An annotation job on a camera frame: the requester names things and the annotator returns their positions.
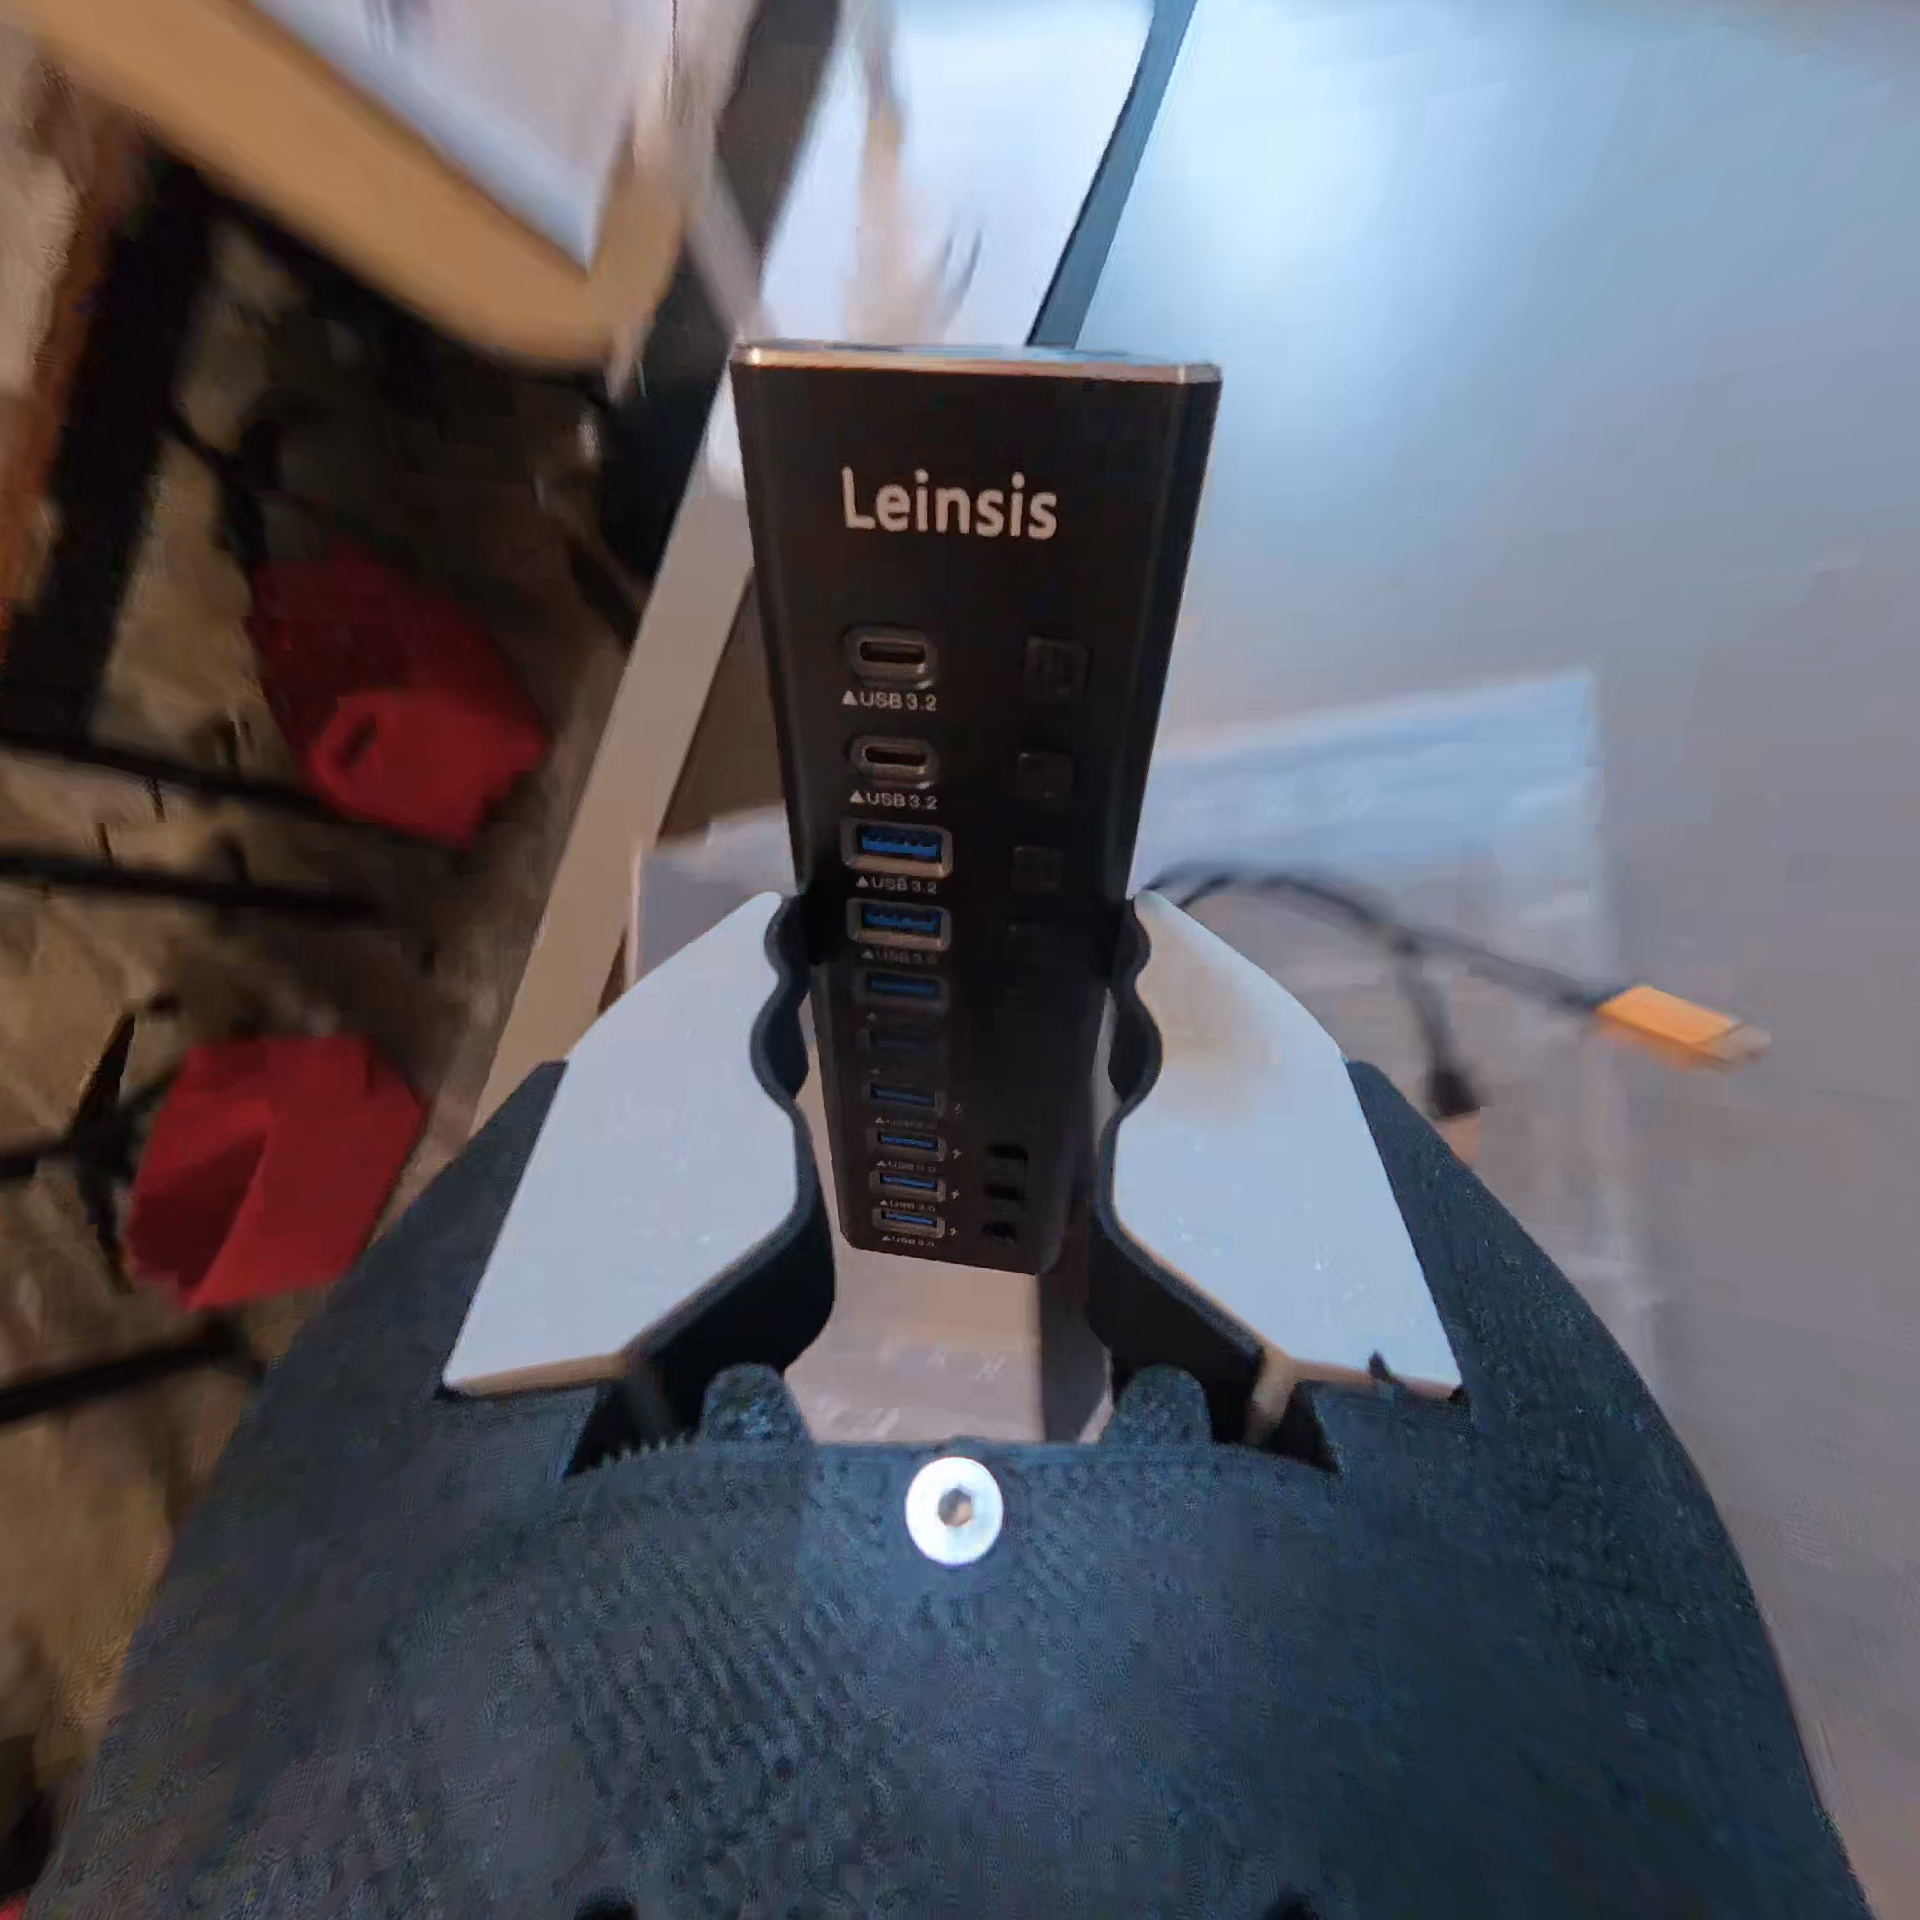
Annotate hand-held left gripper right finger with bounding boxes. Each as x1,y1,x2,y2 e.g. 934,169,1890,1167
1092,891,1465,1405

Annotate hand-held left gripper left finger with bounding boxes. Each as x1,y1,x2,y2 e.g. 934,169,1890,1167
441,891,838,1402

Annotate orange plug usb cable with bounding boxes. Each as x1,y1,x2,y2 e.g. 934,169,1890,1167
1153,861,1774,1122

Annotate black multi-port usb hub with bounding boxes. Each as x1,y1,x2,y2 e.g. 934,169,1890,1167
729,340,1224,1278

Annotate red cloth bag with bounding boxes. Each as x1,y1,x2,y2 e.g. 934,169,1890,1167
126,1034,432,1316
246,539,551,852

